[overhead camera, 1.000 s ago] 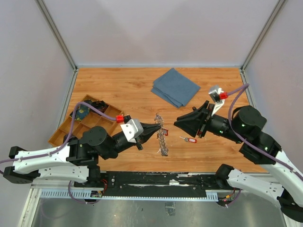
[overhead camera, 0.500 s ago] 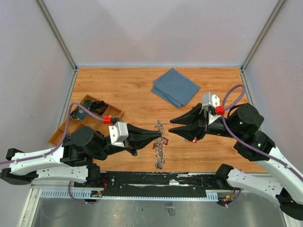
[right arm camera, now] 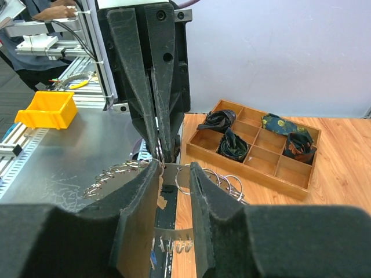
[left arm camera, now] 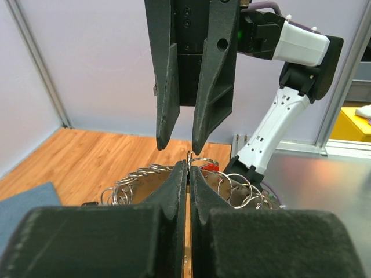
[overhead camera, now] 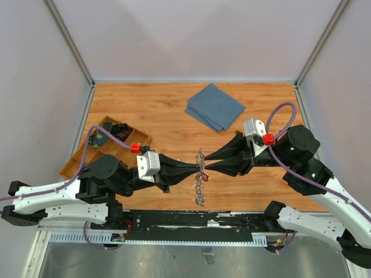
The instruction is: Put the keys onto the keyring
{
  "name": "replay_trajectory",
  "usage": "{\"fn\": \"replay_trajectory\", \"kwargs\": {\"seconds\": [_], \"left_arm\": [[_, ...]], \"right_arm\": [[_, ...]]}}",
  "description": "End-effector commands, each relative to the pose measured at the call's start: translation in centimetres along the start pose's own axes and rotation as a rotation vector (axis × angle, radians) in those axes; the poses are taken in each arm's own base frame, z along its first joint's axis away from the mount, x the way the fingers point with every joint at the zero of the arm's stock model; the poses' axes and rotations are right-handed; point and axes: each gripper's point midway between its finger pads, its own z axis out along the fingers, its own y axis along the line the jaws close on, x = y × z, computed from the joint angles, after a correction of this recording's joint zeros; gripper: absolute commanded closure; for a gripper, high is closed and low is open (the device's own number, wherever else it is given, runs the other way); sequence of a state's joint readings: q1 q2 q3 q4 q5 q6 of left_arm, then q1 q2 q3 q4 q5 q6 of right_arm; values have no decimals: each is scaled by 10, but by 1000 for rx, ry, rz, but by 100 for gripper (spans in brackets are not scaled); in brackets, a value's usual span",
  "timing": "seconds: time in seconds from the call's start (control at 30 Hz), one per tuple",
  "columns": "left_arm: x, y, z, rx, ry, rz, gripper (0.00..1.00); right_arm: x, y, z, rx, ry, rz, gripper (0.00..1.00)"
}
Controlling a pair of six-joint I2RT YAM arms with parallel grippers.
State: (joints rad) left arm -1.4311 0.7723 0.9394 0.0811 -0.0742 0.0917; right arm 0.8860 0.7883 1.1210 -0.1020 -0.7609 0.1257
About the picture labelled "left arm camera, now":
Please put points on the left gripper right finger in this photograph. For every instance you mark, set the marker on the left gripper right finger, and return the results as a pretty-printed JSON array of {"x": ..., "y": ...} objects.
[{"x": 229, "y": 242}]

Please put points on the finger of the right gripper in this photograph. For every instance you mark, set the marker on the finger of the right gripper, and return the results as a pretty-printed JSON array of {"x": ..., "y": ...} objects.
[
  {"x": 162, "y": 35},
  {"x": 217, "y": 75}
]

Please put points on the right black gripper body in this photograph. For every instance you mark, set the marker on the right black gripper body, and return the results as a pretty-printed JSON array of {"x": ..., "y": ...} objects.
[{"x": 191, "y": 20}]

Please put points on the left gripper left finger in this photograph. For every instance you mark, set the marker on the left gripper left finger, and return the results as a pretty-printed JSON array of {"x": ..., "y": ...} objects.
[{"x": 140, "y": 240}]

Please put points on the metal disc with keyrings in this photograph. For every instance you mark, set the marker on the metal disc with keyrings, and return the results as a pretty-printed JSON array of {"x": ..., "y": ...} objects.
[{"x": 238, "y": 185}]

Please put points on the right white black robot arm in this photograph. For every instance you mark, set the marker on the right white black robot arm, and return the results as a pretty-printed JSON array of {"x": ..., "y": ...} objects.
[{"x": 310, "y": 61}]

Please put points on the key with black tag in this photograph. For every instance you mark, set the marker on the key with black tag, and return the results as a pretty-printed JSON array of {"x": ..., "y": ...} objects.
[{"x": 89, "y": 204}]

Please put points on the yellow plastic bin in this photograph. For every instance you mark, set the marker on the yellow plastic bin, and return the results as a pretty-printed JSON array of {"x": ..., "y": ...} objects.
[{"x": 350, "y": 127}]

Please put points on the folded blue cloth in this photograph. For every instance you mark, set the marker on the folded blue cloth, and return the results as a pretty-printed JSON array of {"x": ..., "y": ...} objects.
[{"x": 14, "y": 208}]

